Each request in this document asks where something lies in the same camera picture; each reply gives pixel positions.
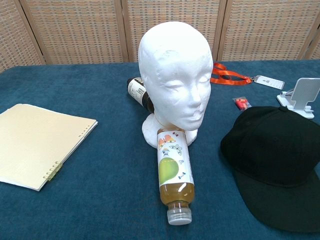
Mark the blue table mat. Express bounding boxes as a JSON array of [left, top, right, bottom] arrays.
[[0, 59, 320, 240]]

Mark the white ID badge card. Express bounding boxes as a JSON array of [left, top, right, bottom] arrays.
[[252, 74, 286, 90]]

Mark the white phone stand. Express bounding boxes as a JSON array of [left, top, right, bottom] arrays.
[[276, 77, 320, 120]]

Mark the black cap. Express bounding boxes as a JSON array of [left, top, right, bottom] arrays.
[[219, 105, 320, 234]]

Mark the woven folding screen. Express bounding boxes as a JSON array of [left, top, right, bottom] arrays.
[[0, 0, 320, 73]]

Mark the tea bottle with green apple label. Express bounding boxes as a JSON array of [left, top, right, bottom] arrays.
[[156, 127, 195, 225]]

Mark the small red packet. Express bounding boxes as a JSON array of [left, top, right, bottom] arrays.
[[232, 97, 251, 111]]

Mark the orange lanyard strap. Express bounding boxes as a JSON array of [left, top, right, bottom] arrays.
[[209, 62, 253, 85]]

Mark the dark bottle with white label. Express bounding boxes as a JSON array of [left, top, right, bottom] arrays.
[[126, 77, 155, 113]]

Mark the white foam mannequin head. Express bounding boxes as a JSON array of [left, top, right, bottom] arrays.
[[137, 24, 215, 148]]

